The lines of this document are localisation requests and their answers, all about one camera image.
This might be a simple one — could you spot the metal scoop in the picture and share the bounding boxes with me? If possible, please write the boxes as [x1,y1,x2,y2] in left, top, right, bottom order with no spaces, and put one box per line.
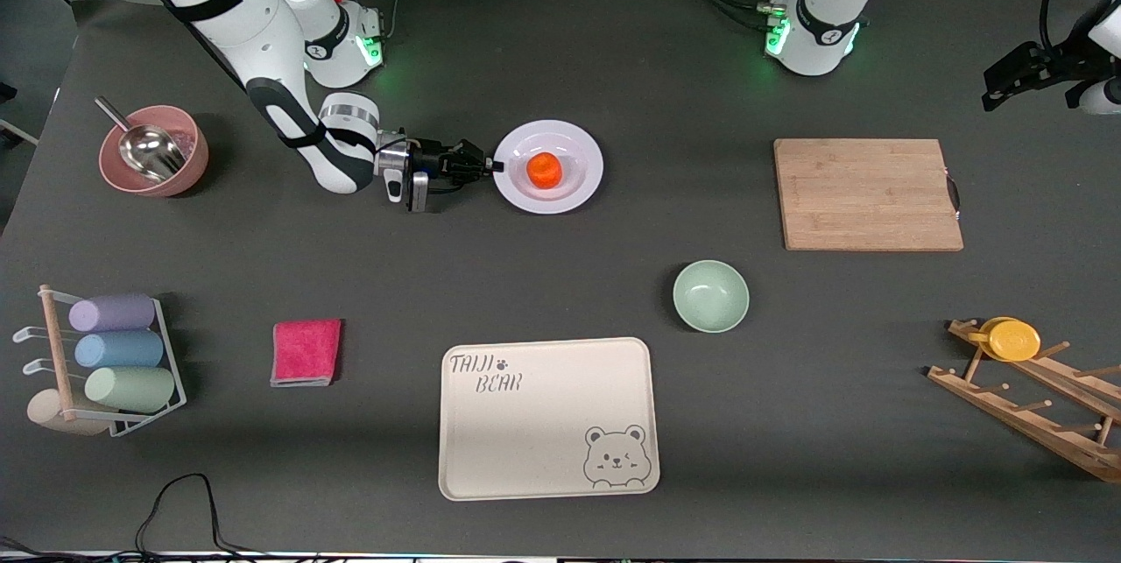
[94,96,187,181]

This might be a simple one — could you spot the green cup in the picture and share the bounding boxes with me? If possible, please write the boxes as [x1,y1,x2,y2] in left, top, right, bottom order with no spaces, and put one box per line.
[84,366,176,413]

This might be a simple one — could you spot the wooden peg dish rack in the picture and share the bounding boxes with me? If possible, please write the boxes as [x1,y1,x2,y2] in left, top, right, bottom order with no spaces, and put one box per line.
[927,319,1121,484]

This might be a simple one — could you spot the pale green bowl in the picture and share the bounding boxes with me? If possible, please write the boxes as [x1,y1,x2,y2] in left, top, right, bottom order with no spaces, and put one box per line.
[673,260,751,334]

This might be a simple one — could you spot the wooden cutting board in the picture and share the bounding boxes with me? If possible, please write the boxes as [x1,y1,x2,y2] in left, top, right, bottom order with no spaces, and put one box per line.
[773,138,964,252]

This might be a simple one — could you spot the white round plate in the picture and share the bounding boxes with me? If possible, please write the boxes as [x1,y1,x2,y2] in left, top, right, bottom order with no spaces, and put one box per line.
[492,120,604,215]

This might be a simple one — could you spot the yellow cup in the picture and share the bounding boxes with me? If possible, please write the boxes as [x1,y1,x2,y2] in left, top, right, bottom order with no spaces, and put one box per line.
[968,317,1042,362]

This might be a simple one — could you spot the pink folded cloth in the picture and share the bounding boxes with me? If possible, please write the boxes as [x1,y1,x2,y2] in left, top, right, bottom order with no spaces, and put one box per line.
[270,319,343,388]

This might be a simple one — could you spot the white wire cup rack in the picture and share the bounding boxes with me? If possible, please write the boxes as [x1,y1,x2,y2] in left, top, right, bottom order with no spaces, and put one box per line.
[12,284,187,438]

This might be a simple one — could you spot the blue cup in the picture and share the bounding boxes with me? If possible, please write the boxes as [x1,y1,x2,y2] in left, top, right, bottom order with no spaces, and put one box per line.
[74,330,165,369]

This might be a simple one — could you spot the pink bowl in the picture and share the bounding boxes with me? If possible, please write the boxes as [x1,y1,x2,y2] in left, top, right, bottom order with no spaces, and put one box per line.
[98,105,210,198]

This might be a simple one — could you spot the beige cup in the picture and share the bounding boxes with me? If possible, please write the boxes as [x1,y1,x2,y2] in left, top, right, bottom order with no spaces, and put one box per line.
[26,389,115,437]

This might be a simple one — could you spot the purple cup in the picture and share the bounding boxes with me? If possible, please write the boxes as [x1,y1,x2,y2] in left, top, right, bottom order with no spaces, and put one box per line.
[68,293,157,334]

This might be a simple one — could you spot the black looped cable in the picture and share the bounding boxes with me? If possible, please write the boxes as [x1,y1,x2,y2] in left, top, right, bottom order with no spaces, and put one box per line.
[131,473,264,557]

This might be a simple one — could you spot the orange fruit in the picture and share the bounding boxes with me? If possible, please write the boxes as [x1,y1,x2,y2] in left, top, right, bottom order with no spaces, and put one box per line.
[526,152,563,189]

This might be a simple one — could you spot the cream bear print tray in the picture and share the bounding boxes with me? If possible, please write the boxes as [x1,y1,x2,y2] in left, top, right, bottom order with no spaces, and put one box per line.
[438,336,660,502]

